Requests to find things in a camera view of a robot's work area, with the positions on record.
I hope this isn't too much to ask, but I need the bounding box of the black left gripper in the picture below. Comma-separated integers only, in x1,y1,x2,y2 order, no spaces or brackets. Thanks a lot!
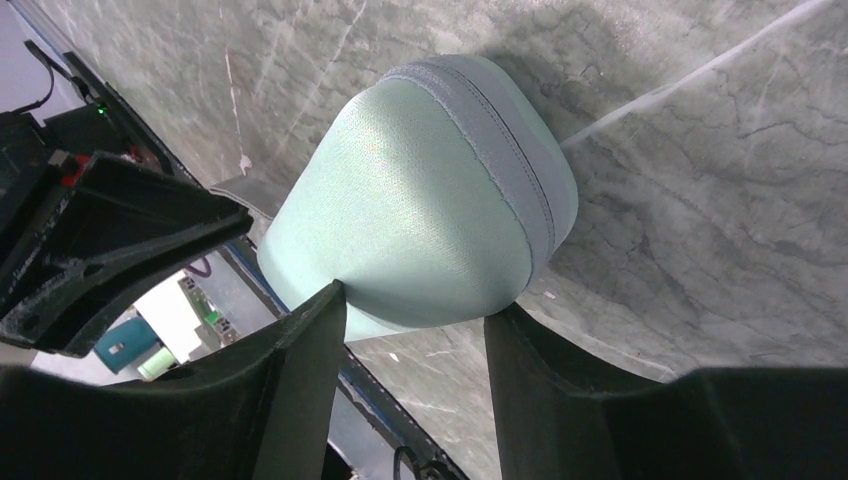
1,112,253,357

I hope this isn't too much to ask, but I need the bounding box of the mint green umbrella case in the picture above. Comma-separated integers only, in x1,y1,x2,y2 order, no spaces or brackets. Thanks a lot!
257,55,578,342

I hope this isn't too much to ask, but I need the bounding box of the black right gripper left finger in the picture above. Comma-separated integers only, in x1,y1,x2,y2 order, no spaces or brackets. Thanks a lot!
1,281,346,479

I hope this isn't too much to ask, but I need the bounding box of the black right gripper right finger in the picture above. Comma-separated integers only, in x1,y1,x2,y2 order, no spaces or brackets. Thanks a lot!
484,304,847,479

